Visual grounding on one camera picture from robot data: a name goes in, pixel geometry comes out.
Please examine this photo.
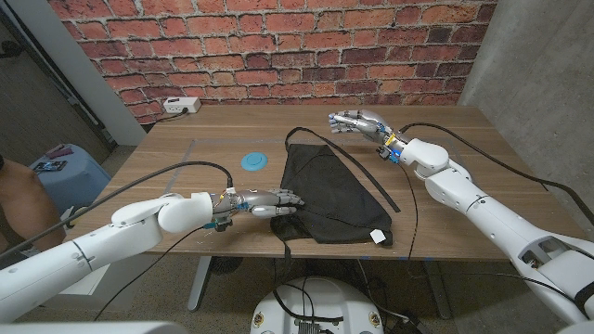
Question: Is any grey table leg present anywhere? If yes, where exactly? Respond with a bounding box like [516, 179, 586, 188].
[187, 256, 213, 312]
[424, 261, 452, 320]

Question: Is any black power strip cord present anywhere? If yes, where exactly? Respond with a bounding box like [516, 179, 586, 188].
[155, 108, 189, 123]

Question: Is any blue plastic stool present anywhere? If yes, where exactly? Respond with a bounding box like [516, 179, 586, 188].
[30, 143, 112, 217]

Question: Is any black apron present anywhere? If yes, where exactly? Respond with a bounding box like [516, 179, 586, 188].
[270, 125, 403, 275]

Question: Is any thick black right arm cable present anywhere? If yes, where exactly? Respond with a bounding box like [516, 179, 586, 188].
[398, 122, 594, 226]

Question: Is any black phone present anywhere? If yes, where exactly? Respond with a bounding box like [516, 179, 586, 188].
[32, 160, 69, 173]

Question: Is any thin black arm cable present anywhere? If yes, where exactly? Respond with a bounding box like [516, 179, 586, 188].
[94, 225, 206, 322]
[398, 164, 419, 261]

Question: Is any brick print backdrop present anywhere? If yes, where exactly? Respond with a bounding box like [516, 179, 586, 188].
[45, 0, 497, 125]

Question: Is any white robot chest edge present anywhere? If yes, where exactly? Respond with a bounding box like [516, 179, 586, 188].
[0, 321, 189, 334]

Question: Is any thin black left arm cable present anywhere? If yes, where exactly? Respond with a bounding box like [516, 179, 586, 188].
[94, 225, 206, 322]

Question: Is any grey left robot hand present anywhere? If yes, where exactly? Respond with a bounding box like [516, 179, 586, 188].
[210, 187, 305, 232]

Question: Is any blue round lid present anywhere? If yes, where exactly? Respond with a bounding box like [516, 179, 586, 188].
[239, 151, 269, 173]

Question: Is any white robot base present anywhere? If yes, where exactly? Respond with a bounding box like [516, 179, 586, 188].
[250, 276, 385, 334]

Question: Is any white power strip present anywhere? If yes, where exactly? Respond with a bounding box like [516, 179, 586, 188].
[162, 96, 202, 115]

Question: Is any purple flat item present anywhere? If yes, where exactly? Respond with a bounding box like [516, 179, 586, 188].
[45, 144, 74, 160]

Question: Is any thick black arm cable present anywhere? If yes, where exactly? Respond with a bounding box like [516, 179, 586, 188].
[398, 122, 594, 226]
[0, 160, 234, 261]

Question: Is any person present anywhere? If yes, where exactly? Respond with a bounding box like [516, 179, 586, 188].
[0, 155, 66, 261]

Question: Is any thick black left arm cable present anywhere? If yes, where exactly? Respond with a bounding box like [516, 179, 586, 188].
[0, 160, 234, 261]

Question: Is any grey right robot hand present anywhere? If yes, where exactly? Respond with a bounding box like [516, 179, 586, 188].
[327, 109, 410, 162]

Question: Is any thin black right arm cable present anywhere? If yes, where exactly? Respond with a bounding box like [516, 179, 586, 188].
[398, 164, 419, 261]

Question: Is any black power adapter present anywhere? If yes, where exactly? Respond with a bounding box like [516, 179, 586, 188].
[392, 315, 433, 334]

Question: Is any black round fan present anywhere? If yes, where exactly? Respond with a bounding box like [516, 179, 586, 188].
[211, 256, 245, 276]

